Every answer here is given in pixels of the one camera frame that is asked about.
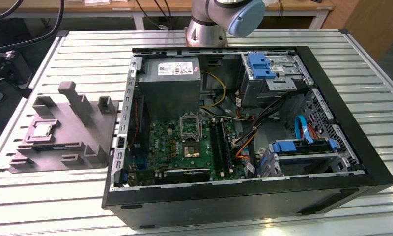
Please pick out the CPU with silver lid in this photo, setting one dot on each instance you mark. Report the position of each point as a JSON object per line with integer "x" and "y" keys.
{"x": 43, "y": 130}

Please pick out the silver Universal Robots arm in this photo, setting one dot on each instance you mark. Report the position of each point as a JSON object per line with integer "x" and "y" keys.
{"x": 204, "y": 27}

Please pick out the CPU socket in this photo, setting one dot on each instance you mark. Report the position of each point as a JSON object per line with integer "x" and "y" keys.
{"x": 192, "y": 149}

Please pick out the grey plastic parts rack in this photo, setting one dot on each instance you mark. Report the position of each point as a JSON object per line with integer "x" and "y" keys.
{"x": 72, "y": 137}

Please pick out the green RAM stick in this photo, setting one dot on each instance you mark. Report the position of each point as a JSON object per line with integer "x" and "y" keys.
{"x": 51, "y": 147}

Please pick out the pale paper box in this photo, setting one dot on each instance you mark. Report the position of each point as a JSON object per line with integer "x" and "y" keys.
{"x": 97, "y": 2}

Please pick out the grey power supply unit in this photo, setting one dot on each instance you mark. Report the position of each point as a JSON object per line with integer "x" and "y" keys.
{"x": 169, "y": 93}

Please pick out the green motherboard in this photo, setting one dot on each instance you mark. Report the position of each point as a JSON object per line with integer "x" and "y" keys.
{"x": 164, "y": 147}

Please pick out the black graphics card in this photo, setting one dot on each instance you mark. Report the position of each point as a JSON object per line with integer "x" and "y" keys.
{"x": 187, "y": 175}

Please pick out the black RAM slot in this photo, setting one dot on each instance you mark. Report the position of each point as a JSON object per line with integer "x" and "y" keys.
{"x": 225, "y": 145}
{"x": 216, "y": 147}

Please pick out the empty blue disk carrier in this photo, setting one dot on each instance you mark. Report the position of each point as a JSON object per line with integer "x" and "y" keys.
{"x": 259, "y": 66}

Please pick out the metal disk bay cage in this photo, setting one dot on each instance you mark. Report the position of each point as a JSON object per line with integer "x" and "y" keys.
{"x": 315, "y": 158}
{"x": 281, "y": 84}

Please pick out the hard disk in blue carrier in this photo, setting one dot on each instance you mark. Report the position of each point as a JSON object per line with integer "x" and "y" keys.
{"x": 287, "y": 146}

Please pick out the black open PC case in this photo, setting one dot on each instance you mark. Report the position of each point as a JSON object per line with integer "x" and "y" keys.
{"x": 248, "y": 204}

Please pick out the wooden desk with white legs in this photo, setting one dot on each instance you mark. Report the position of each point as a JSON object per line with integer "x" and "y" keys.
{"x": 301, "y": 8}

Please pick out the wooden cabinet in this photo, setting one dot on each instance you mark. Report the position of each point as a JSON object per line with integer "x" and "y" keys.
{"x": 373, "y": 24}

